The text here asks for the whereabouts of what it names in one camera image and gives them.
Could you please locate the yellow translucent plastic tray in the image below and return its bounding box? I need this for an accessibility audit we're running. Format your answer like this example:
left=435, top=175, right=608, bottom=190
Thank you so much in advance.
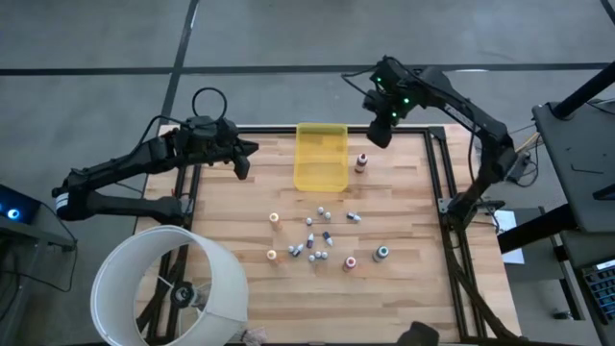
left=293, top=122, right=350, bottom=193

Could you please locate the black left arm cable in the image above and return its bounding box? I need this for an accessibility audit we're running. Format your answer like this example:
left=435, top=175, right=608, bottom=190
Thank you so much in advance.
left=136, top=86, right=229, bottom=145

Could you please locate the black device with blue light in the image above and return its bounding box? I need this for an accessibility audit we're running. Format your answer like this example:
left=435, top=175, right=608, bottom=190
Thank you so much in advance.
left=0, top=185, right=42, bottom=225

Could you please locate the grey metal cart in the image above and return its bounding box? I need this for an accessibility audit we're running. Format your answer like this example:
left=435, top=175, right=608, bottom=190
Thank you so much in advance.
left=530, top=98, right=615, bottom=235

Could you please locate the grey keyboard shelf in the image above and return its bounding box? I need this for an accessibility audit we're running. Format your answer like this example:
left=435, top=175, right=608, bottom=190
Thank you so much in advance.
left=552, top=225, right=615, bottom=346

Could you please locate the white paper sheet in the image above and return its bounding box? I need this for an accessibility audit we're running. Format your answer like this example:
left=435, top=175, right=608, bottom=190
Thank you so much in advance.
left=492, top=210, right=526, bottom=265

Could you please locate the backlit keyboard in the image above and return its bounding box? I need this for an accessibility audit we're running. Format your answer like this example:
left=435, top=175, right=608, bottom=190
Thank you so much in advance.
left=580, top=259, right=615, bottom=328

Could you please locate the black stand beam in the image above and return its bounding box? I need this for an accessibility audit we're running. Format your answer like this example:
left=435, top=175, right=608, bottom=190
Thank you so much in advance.
left=497, top=204, right=578, bottom=255

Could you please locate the person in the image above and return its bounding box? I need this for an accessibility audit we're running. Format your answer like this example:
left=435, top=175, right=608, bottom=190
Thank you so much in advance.
left=396, top=320, right=441, bottom=346

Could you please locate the black lamp socket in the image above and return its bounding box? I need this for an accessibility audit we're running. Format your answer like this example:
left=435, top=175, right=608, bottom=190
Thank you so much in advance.
left=168, top=282, right=199, bottom=309

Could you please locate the crumpled pale cloth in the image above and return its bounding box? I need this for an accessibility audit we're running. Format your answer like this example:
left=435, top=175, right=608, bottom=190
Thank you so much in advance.
left=239, top=326, right=268, bottom=346

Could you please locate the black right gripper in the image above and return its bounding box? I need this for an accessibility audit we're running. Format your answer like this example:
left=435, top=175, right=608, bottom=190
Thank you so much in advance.
left=361, top=56, right=427, bottom=149

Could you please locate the white round lampshade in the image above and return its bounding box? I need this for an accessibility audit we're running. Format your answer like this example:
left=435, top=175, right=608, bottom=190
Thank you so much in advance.
left=89, top=224, right=250, bottom=346

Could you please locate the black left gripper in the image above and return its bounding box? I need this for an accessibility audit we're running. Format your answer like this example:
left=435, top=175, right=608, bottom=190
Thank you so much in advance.
left=184, top=116, right=259, bottom=182

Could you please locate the black round pole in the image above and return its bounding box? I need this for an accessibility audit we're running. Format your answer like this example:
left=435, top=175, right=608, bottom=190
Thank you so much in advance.
left=550, top=60, right=615, bottom=119

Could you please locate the grey side table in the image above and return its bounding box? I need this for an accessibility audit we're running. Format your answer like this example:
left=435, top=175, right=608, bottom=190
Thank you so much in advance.
left=0, top=210, right=79, bottom=346

